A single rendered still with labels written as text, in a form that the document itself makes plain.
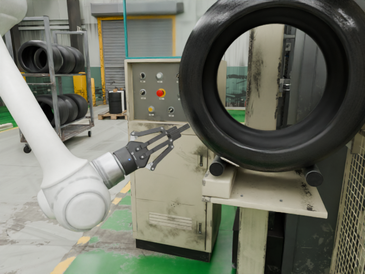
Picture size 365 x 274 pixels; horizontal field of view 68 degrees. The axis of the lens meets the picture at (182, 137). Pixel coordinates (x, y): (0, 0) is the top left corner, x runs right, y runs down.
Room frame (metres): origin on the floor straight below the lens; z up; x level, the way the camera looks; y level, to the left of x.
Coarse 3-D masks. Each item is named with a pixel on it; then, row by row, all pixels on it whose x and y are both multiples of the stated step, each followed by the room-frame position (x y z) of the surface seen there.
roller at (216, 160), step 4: (216, 156) 0.87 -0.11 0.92; (216, 160) 0.81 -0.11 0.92; (220, 160) 0.82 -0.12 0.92; (224, 160) 0.84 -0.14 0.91; (212, 164) 0.80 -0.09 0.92; (216, 164) 0.79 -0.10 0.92; (220, 164) 0.79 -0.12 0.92; (224, 164) 0.82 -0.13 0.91; (212, 168) 0.79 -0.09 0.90; (216, 168) 0.79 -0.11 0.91; (220, 168) 0.79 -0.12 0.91; (224, 168) 0.81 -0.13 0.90; (212, 172) 0.79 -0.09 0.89; (216, 172) 0.79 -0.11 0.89; (220, 172) 0.79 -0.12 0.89
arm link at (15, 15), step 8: (0, 0) 0.75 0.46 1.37; (8, 0) 0.78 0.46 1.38; (16, 0) 0.81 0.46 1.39; (24, 0) 0.86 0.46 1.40; (0, 8) 0.76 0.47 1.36; (8, 8) 0.79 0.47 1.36; (16, 8) 0.82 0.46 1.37; (24, 8) 0.86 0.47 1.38; (0, 16) 0.77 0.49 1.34; (8, 16) 0.80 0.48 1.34; (16, 16) 0.84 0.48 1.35; (0, 24) 0.79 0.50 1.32; (8, 24) 0.82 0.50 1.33; (0, 32) 0.81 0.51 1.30
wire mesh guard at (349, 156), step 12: (360, 132) 0.93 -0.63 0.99; (348, 156) 1.02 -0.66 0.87; (348, 168) 1.02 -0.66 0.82; (348, 180) 1.02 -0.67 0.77; (348, 192) 0.97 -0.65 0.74; (360, 192) 0.86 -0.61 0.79; (360, 216) 0.83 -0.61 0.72; (336, 228) 1.03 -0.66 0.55; (348, 228) 0.92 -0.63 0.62; (336, 240) 1.02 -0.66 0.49; (348, 240) 0.90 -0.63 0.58; (336, 252) 1.00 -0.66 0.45; (360, 252) 0.79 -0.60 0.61; (336, 264) 0.99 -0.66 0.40; (348, 264) 0.86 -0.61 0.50; (360, 264) 0.77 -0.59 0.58
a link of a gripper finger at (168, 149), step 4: (168, 148) 0.76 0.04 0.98; (172, 148) 0.76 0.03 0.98; (164, 152) 0.75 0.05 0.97; (168, 152) 0.75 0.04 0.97; (160, 156) 0.74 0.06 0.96; (164, 156) 0.75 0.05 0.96; (156, 160) 0.73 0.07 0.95; (160, 160) 0.74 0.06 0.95; (156, 164) 0.73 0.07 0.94; (152, 168) 0.72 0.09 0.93
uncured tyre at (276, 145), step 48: (240, 0) 0.77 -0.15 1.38; (288, 0) 0.73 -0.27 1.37; (336, 0) 0.71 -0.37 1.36; (192, 48) 0.81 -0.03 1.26; (336, 48) 0.94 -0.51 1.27; (192, 96) 0.81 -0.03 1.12; (336, 96) 0.93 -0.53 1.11; (240, 144) 0.77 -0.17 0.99; (288, 144) 0.96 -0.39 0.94; (336, 144) 0.70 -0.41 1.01
